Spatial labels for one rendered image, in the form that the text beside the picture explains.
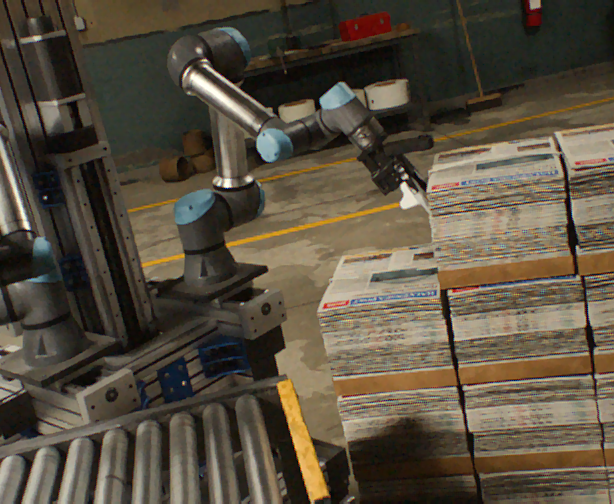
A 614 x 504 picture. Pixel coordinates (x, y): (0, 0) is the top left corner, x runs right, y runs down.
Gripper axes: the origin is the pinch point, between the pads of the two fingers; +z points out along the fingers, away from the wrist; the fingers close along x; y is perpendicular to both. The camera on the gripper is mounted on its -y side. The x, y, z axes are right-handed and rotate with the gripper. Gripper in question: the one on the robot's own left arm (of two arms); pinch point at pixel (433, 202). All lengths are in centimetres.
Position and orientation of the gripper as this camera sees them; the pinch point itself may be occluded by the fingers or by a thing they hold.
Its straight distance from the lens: 210.8
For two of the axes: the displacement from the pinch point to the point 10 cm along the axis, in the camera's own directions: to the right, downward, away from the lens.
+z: 6.4, 7.5, 1.4
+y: -7.4, 5.7, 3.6
